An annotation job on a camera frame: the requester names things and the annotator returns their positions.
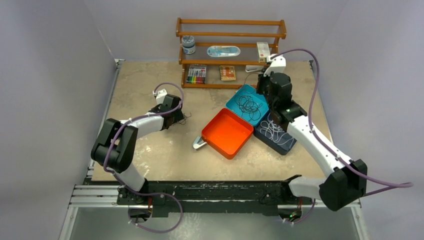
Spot light blue tray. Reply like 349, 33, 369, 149
225, 84, 269, 127

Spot white cable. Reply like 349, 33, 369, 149
259, 119, 296, 148

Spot orange tray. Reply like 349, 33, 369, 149
201, 108, 254, 160

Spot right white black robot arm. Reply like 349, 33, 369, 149
256, 72, 368, 212

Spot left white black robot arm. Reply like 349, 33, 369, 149
90, 94, 184, 205

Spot white red small box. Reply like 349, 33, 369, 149
256, 42, 271, 63

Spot orange snack packet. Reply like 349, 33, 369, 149
219, 65, 237, 82

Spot marker pen pack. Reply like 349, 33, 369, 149
185, 64, 207, 84

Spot dark blue tray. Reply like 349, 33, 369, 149
253, 113, 297, 156

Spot blue oval blister pack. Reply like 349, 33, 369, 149
206, 45, 241, 58

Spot wooden shelf rack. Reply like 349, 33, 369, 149
175, 18, 287, 89

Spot white blue jar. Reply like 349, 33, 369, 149
181, 35, 196, 55

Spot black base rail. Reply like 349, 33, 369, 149
69, 180, 362, 220

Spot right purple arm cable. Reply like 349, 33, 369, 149
268, 48, 414, 197

